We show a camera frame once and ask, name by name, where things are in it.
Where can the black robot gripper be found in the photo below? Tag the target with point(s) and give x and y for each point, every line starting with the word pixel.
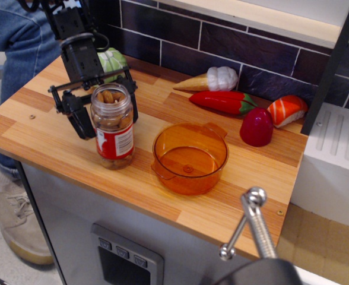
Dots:
pixel 84 69

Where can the beige sneaker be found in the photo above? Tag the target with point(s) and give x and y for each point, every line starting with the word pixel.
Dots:
pixel 18 223

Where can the toy salmon sushi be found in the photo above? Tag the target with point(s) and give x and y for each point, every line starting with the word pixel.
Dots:
pixel 287 109

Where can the red toy chili pepper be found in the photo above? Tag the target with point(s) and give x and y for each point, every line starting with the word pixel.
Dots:
pixel 231 102

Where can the green toy cabbage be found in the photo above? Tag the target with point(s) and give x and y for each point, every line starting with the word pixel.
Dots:
pixel 112 60

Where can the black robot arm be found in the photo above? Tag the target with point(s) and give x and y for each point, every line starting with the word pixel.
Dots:
pixel 66 21

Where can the person leg in jeans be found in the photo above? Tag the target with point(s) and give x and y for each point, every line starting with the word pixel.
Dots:
pixel 29 45

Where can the clear almond jar red label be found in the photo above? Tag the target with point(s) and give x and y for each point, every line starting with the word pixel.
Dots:
pixel 112 114

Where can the black metal shelf post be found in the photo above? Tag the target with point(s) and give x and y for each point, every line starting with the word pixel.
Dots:
pixel 327 77

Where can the dark red toy egg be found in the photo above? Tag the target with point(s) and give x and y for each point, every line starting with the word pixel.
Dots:
pixel 257 128

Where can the toy ice cream cone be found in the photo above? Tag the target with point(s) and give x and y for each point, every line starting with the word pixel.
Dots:
pixel 215 79

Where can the orange transparent plastic pot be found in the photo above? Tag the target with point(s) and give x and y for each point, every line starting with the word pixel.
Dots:
pixel 189 158

